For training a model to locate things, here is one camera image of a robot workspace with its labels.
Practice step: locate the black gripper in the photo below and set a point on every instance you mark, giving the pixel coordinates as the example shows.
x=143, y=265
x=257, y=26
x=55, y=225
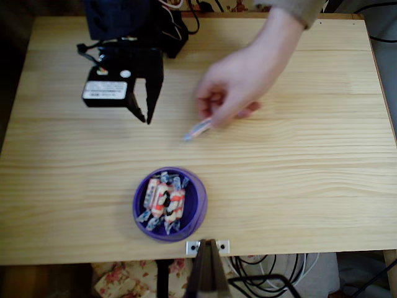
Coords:
x=151, y=66

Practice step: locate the candy red white blue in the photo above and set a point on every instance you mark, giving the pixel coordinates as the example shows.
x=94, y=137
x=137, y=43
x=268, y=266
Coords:
x=161, y=201
x=151, y=194
x=198, y=128
x=175, y=205

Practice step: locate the forearm in beige sleeve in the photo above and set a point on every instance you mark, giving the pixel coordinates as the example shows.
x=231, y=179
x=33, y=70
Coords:
x=297, y=9

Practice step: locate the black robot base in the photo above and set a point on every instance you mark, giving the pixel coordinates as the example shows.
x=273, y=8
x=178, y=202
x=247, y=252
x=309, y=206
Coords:
x=174, y=46

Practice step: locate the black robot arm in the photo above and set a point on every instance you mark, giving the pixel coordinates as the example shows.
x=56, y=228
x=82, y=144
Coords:
x=118, y=18

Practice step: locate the purple plastic bowl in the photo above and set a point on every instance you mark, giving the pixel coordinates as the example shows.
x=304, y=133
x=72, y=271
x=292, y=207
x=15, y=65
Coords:
x=198, y=201

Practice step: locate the person's bare hand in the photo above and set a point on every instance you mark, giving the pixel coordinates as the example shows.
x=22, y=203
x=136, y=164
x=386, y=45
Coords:
x=242, y=80

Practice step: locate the black plug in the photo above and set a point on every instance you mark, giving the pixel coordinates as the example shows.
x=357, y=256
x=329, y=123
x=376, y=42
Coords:
x=204, y=4

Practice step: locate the floral print cloth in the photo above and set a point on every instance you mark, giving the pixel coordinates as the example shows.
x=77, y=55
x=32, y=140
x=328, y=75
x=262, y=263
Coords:
x=239, y=5
x=124, y=279

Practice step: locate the black pole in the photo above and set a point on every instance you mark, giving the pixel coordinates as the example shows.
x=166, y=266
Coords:
x=162, y=279

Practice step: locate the wooden table leg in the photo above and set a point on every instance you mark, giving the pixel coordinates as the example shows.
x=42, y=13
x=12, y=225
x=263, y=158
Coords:
x=390, y=264

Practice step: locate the white metal bracket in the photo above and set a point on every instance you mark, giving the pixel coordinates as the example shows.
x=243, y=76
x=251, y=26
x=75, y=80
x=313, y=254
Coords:
x=224, y=246

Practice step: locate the grey camera stand post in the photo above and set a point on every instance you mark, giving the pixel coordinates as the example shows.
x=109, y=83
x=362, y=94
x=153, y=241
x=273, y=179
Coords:
x=207, y=273

